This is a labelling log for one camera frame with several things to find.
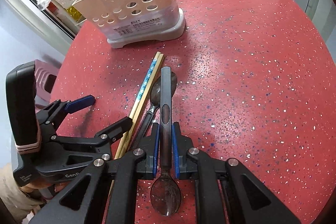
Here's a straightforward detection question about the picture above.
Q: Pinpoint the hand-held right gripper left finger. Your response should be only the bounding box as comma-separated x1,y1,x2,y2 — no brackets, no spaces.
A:
28,123,160,224

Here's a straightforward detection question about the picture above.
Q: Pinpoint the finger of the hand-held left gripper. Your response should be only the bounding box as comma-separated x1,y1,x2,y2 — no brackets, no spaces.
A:
35,95,95,136
37,117,133,180

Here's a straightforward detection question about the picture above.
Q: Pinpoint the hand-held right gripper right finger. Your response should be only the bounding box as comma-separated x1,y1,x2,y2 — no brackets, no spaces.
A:
172,122,301,224

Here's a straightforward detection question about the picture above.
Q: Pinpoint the black-handled metal spoon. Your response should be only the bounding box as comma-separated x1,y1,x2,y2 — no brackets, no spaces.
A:
133,73,178,148
150,67,182,216

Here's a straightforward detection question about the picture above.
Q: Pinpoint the blue patterned wooden chopstick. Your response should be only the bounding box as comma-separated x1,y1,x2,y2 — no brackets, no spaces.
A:
113,52,161,160

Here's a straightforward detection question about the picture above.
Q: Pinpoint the wooden chopsticks pair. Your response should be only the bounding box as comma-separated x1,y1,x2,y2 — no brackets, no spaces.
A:
109,53,165,195

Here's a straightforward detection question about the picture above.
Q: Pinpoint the person's left forearm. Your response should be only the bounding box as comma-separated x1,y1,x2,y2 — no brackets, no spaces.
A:
0,163,53,223

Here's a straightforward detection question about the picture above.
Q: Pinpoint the person's left hand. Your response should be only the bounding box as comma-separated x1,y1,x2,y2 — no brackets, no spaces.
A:
20,179,67,198

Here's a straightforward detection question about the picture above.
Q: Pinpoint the stack of pink plastic stools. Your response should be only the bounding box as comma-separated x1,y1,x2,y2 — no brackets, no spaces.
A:
34,59,58,102

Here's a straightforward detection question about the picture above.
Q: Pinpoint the yellow oil bottle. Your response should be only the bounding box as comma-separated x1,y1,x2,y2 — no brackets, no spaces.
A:
66,5,80,21

